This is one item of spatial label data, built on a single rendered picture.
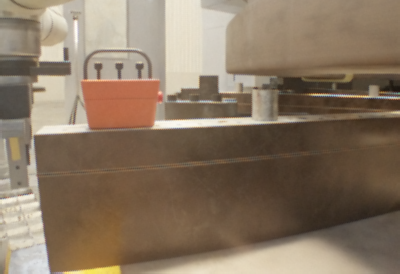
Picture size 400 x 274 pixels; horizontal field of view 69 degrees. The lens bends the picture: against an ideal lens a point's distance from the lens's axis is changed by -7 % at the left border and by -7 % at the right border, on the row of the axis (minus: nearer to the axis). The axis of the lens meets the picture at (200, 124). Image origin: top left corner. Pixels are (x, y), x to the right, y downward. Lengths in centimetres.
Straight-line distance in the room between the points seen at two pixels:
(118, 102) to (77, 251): 40
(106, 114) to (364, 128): 83
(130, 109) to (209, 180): 29
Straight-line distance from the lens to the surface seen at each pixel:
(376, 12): 81
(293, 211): 104
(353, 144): 113
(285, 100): 280
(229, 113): 186
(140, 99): 80
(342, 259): 100
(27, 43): 53
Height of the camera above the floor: 81
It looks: 8 degrees down
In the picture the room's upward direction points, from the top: straight up
